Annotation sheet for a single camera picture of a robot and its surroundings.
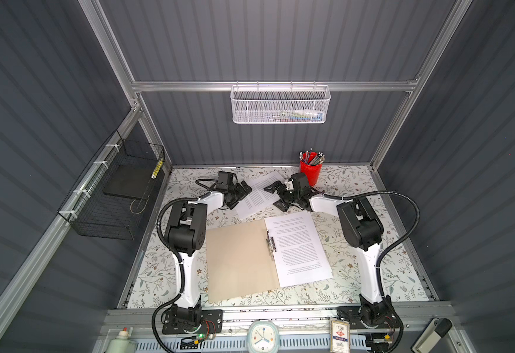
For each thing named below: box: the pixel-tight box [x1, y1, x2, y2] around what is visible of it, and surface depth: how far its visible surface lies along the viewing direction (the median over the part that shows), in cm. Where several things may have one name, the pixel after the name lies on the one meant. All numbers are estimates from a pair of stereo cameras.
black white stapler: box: [411, 317, 453, 353], surface depth 69 cm
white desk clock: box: [246, 319, 280, 353], surface depth 70 cm
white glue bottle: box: [106, 327, 139, 353], surface depth 66 cm
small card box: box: [329, 319, 351, 353], surface depth 71 cm
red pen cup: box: [299, 151, 326, 187], surface depth 109 cm
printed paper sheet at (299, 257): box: [264, 211, 334, 289], surface depth 91 cm
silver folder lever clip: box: [265, 229, 277, 257], surface depth 93 cm
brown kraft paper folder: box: [206, 219, 281, 303], surface depth 88 cm
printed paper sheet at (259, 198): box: [237, 169, 285, 220], surface depth 107 cm
